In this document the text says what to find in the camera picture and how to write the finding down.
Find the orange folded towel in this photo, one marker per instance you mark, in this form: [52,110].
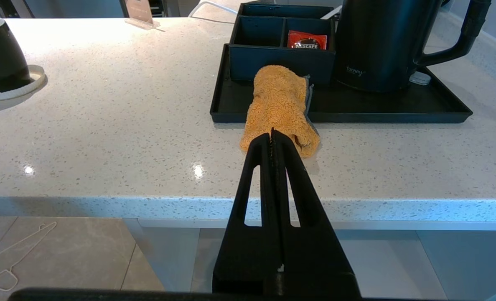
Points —
[279,104]

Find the black cup white inside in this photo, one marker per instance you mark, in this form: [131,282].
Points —
[1,58]

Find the black electric kettle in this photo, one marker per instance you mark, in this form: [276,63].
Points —
[377,46]

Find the black serving tray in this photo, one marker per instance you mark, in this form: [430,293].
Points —
[377,106]

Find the red coffee sachet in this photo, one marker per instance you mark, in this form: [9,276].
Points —
[307,41]

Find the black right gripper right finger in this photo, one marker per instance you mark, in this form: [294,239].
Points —
[319,263]

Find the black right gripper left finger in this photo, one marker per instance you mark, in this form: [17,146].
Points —
[248,259]

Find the black sachet organizer box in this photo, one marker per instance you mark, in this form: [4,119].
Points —
[256,62]

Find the beige QR code sign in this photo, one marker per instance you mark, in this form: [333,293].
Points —
[141,12]

